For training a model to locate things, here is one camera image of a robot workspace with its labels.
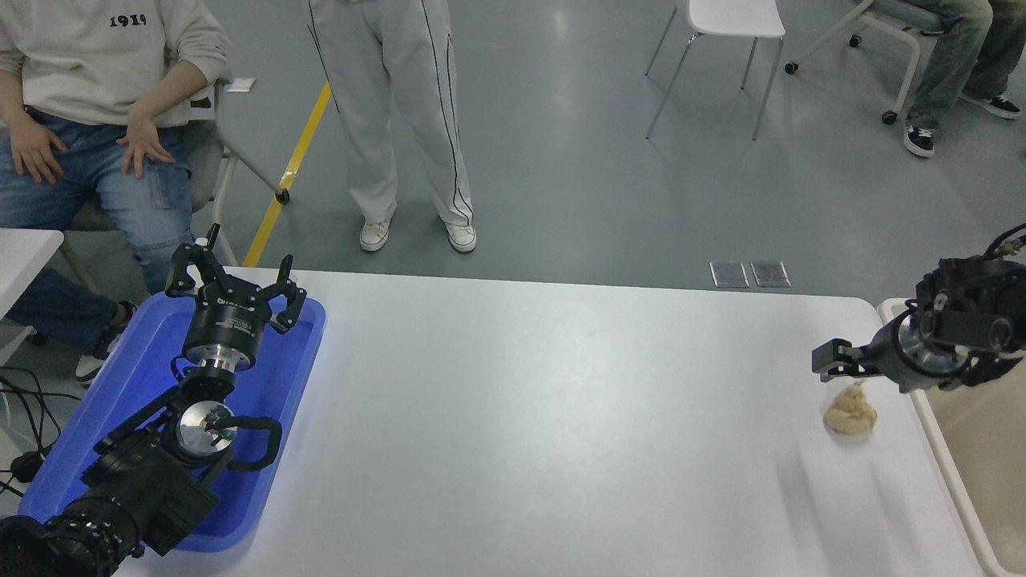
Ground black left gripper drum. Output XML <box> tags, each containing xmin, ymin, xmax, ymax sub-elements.
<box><xmin>184</xmin><ymin>287</ymin><xmax>274</xmax><ymax>359</ymax></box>

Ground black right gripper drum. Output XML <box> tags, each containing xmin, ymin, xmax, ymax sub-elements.
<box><xmin>870</xmin><ymin>317</ymin><xmax>940</xmax><ymax>393</ymax></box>

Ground tan paper ball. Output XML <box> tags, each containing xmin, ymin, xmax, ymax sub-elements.
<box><xmin>824</xmin><ymin>380</ymin><xmax>879</xmax><ymax>436</ymax></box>

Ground large pale dustbin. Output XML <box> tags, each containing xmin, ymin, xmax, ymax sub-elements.
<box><xmin>878</xmin><ymin>298</ymin><xmax>1026</xmax><ymax>577</ymax></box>

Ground seated person's left hand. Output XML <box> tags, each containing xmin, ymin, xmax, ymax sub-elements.
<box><xmin>118</xmin><ymin>111</ymin><xmax>176</xmax><ymax>180</ymax></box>

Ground seated person's right hand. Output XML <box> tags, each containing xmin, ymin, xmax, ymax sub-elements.
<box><xmin>8</xmin><ymin>116</ymin><xmax>70</xmax><ymax>184</ymax></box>

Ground blue plastic tray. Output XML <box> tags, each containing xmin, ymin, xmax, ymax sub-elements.
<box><xmin>18</xmin><ymin>290</ymin><xmax>328</xmax><ymax>554</ymax></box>

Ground grey office chair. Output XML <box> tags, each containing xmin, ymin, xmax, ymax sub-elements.
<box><xmin>60</xmin><ymin>76</ymin><xmax>292</xmax><ymax>269</ymax></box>

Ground small white side table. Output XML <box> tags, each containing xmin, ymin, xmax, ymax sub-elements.
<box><xmin>0</xmin><ymin>228</ymin><xmax>65</xmax><ymax>365</ymax></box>

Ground standing person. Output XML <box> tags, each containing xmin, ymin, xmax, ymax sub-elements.
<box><xmin>305</xmin><ymin>0</ymin><xmax>479</xmax><ymax>254</ymax></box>

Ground seated person in jeans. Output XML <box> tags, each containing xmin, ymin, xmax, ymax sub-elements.
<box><xmin>0</xmin><ymin>0</ymin><xmax>233</xmax><ymax>385</ymax></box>

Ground person on wheeled chair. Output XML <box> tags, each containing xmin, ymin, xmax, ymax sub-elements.
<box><xmin>870</xmin><ymin>0</ymin><xmax>1026</xmax><ymax>158</ymax></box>

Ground white chair with metal legs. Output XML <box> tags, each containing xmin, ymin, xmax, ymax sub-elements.
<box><xmin>644</xmin><ymin>0</ymin><xmax>788</xmax><ymax>142</ymax></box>

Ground black floor cables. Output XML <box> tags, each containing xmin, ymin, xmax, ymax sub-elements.
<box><xmin>0</xmin><ymin>365</ymin><xmax>65</xmax><ymax>498</ymax></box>

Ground white wheeled chair frame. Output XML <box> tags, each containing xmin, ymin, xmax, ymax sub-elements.
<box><xmin>784</xmin><ymin>0</ymin><xmax>947</xmax><ymax>126</ymax></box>

